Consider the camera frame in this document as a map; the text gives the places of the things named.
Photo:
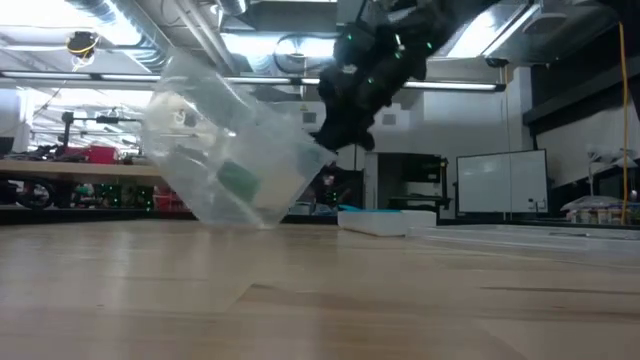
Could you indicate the green bandage roll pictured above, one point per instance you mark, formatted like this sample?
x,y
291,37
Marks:
x,y
240,180

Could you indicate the small white packet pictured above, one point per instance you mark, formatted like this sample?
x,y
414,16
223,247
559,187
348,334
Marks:
x,y
170,115

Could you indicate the grey wall vent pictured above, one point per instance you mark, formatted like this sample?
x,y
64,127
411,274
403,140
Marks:
x,y
388,119

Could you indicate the pile of packaged goods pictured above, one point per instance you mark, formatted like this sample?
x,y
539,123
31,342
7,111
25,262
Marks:
x,y
600,212

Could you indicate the black yellow ceiling reel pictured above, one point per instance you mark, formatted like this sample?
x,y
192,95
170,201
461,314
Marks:
x,y
82,44

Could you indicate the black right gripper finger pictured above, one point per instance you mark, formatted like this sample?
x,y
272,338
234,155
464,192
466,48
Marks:
x,y
332,136
362,139

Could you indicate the clear plastic storage container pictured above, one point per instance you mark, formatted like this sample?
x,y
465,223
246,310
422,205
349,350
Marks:
x,y
225,125

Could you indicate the black aluminium table frame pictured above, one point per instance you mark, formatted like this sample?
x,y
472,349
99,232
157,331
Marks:
x,y
100,216

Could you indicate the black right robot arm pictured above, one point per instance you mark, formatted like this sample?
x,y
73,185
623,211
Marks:
x,y
425,15

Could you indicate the long ceiling light bar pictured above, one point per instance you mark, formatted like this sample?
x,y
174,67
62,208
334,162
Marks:
x,y
450,86

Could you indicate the blue white pill organizer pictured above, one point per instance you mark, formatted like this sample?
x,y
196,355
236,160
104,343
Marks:
x,y
385,222

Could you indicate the long wooden workbench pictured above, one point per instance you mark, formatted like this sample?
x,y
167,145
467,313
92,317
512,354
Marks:
x,y
75,170

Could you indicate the white crumpled bundle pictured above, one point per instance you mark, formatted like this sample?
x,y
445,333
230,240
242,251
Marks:
x,y
607,155

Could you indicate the red toolbox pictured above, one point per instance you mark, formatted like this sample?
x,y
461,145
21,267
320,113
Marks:
x,y
100,154

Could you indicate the white whiteboard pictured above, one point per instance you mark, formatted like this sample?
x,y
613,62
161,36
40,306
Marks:
x,y
500,180

